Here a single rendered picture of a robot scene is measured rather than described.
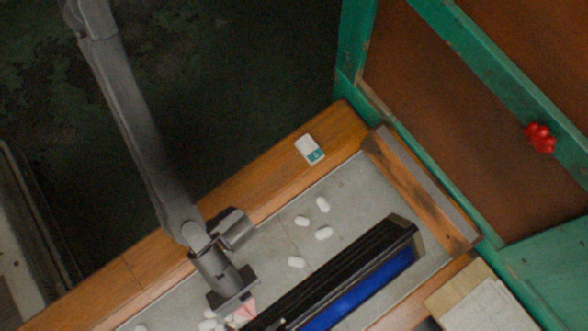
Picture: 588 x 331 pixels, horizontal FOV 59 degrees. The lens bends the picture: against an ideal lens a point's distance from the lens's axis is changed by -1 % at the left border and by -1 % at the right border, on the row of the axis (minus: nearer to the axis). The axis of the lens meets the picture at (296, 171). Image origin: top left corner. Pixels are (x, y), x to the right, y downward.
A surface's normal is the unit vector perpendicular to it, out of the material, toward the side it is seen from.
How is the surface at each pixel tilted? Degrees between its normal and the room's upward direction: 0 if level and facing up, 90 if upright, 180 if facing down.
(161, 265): 0
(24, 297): 1
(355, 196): 0
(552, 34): 90
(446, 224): 66
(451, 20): 90
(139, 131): 37
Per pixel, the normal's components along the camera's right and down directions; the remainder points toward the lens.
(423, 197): -0.74, 0.42
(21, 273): -0.03, -0.29
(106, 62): 0.50, 0.20
